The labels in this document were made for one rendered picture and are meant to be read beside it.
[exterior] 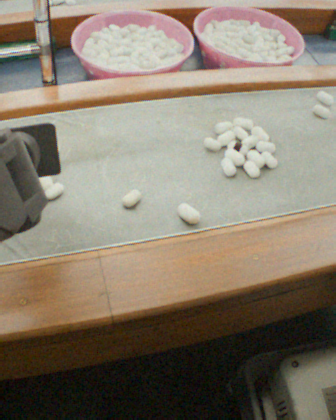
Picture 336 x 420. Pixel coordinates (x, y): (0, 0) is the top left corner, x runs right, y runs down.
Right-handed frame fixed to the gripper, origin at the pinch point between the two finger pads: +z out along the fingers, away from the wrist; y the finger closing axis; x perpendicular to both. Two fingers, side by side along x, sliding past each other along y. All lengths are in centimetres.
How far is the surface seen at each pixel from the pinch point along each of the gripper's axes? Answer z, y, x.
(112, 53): 30.8, -18.6, -16.0
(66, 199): 2.1, -5.0, 8.7
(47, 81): 19.9, -4.2, -10.8
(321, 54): 39, -77, -14
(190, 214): -5.0, -22.2, 12.3
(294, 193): -2.2, -41.2, 12.6
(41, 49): 15.3, -3.9, -16.3
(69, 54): 44.0, -9.8, -18.6
